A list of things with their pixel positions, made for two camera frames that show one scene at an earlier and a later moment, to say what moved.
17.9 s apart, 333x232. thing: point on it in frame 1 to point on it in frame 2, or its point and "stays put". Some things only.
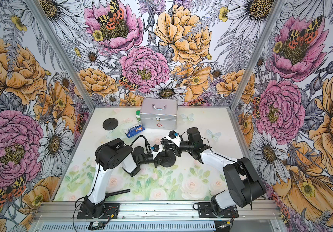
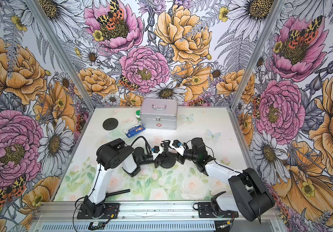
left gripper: (157, 161) stays put
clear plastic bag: (117, 134) stays put
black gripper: (165, 142) stays put
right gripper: (178, 152) to (180, 158)
